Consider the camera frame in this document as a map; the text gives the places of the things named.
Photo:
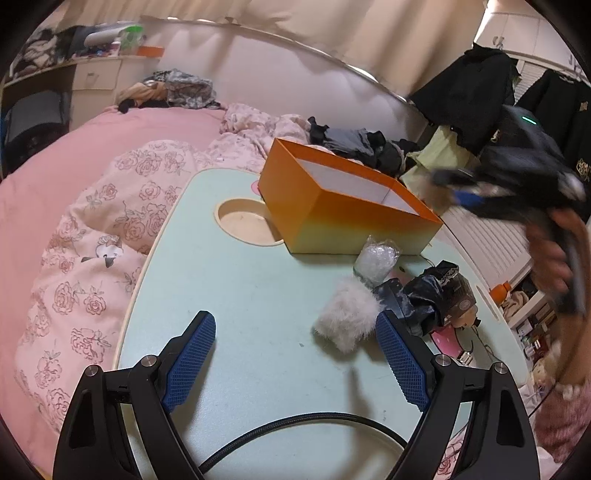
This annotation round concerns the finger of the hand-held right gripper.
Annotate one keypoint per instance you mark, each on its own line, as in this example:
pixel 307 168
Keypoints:
pixel 468 199
pixel 450 175

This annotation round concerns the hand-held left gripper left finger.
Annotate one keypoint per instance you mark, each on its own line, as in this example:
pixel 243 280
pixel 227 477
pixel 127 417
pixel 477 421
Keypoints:
pixel 191 360

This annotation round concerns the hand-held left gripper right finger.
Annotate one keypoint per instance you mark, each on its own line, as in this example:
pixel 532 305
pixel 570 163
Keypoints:
pixel 399 360

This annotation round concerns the dark blue satin cloth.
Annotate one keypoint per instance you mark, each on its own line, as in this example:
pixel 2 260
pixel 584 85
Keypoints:
pixel 415 295

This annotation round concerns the white fluffy pouch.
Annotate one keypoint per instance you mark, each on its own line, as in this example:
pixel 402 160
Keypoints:
pixel 344 314

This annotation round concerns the clear plastic bag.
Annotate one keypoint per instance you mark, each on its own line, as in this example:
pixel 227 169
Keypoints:
pixel 376 261

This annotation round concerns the orange cardboard box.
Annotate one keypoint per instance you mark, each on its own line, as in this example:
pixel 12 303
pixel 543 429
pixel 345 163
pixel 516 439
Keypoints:
pixel 341 221

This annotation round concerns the person's right forearm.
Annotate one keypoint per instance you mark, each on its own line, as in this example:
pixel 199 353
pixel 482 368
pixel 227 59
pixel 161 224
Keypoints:
pixel 579 350

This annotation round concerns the green container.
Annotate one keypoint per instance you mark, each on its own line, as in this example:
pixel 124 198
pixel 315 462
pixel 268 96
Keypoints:
pixel 131 39

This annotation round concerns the person's right hand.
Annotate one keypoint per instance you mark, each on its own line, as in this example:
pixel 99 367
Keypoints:
pixel 547 258

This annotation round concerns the yellow-green hanging garment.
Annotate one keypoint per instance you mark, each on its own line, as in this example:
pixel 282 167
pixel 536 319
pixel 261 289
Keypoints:
pixel 438 152

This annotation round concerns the white louvered doors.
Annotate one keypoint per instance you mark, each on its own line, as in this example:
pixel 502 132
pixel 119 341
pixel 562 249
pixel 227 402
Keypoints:
pixel 489 244

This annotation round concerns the black hanging jacket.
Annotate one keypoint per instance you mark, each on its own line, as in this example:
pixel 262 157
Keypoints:
pixel 466 101

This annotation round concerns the black jacket with gold emblem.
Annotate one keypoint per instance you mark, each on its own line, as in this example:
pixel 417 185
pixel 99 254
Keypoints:
pixel 565 97

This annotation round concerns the pile of dark clothes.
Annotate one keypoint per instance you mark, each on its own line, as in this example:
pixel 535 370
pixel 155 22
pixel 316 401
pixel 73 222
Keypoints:
pixel 360 143

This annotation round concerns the orange bottle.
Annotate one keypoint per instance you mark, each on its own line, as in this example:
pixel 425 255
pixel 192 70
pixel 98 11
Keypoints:
pixel 501 290

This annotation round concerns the beige cloth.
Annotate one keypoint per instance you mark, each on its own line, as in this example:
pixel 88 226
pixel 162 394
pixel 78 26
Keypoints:
pixel 517 302

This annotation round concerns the pink floral duvet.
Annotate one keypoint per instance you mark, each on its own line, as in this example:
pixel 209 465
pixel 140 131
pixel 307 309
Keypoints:
pixel 92 277

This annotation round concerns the pink fuzzy garment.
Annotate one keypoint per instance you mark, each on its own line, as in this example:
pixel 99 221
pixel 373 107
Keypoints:
pixel 568 424

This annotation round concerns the beige curtain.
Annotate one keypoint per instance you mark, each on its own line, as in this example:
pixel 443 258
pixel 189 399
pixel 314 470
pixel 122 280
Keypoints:
pixel 323 27

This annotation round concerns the pink bed sheet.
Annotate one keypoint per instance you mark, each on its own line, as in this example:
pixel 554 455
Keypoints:
pixel 69 152

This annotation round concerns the patterned clothes pile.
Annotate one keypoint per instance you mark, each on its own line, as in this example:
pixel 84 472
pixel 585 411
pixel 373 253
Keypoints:
pixel 180 90

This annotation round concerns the dark suitcase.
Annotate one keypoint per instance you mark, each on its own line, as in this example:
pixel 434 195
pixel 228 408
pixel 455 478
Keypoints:
pixel 34 115

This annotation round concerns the white desk with drawer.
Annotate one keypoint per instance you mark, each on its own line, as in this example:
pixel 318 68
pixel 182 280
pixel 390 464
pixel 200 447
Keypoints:
pixel 97 74

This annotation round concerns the orange box lid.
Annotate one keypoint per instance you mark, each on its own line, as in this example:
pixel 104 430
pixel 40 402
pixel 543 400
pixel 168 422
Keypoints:
pixel 150 50

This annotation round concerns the white roll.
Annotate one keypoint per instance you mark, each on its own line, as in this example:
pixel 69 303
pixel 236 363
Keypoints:
pixel 104 37

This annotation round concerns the clothes pile on desk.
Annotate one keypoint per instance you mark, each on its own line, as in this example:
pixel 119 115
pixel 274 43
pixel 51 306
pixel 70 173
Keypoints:
pixel 41 46

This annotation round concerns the white wall cabinet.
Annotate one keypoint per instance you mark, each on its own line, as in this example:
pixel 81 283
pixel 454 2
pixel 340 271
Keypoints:
pixel 517 32

